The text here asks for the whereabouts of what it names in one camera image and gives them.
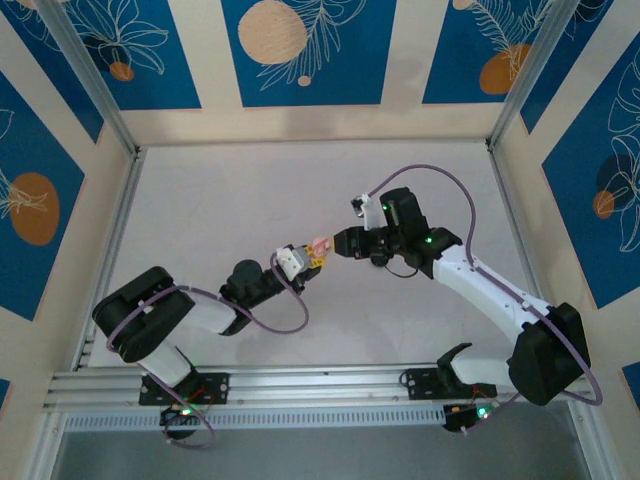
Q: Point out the pink round charging case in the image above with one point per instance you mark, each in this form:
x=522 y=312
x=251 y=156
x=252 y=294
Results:
x=320 y=244

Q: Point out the blue panel big peach circle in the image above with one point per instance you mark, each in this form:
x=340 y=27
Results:
x=370 y=60

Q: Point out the black controller board green light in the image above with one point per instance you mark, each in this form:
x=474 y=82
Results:
x=175 y=415
x=460 y=417

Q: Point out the blue floral wall panel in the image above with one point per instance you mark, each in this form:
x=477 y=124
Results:
x=30 y=150
x=450 y=60
x=565 y=60
x=175 y=60
x=575 y=225
x=55 y=60

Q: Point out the aluminium corner post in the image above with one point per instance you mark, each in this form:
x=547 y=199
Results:
x=527 y=75
x=90 y=75

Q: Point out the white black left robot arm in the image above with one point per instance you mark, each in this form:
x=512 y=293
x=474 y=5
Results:
x=210 y=312

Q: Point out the aluminium side rail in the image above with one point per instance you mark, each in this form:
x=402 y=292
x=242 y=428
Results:
x=115 y=250
x=515 y=225

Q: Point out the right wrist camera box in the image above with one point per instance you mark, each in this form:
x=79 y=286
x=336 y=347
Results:
x=370 y=212

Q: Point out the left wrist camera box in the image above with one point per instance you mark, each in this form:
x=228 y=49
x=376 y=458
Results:
x=292 y=259

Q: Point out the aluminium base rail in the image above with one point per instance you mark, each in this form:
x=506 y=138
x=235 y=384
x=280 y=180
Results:
x=320 y=385

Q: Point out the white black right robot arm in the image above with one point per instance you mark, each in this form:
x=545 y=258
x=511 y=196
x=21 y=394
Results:
x=480 y=295

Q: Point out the aluminium frame leg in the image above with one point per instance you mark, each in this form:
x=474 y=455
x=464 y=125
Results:
x=595 y=450
x=47 y=450

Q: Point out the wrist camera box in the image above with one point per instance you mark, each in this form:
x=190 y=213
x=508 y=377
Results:
x=292 y=259
x=370 y=212

